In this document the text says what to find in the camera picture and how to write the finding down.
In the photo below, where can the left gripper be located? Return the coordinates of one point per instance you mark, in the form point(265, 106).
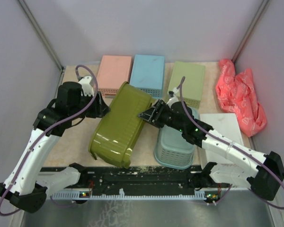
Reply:
point(102, 108)

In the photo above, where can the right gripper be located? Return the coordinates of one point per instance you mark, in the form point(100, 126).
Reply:
point(154, 115)

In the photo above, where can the olive green plastic tub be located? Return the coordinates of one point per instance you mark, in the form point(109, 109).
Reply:
point(116, 134)

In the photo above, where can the pink perforated tray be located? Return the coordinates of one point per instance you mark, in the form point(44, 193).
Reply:
point(113, 71)

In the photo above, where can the teal perforated basket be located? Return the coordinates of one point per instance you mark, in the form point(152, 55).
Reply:
point(172, 150)

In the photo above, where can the blue perforated tray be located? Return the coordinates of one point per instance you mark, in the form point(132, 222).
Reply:
point(148, 74)

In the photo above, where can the light green perforated tray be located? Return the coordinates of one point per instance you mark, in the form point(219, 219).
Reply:
point(192, 87)

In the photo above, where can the white perforated tray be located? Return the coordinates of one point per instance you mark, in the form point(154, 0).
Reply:
point(227, 125)

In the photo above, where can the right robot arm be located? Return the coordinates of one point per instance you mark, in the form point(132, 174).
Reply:
point(261, 173)

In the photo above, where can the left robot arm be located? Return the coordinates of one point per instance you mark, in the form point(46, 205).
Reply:
point(22, 188)

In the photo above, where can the red plastic bag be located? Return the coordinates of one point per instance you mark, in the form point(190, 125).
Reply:
point(236, 94)

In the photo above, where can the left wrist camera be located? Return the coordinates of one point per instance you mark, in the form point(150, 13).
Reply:
point(87, 83)

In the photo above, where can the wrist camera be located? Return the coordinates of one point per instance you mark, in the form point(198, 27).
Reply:
point(87, 83)
point(173, 96)

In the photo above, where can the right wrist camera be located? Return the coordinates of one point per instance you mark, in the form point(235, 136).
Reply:
point(173, 96)

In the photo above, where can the grey slotted cable duct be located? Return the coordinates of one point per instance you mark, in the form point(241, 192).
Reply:
point(77, 195)

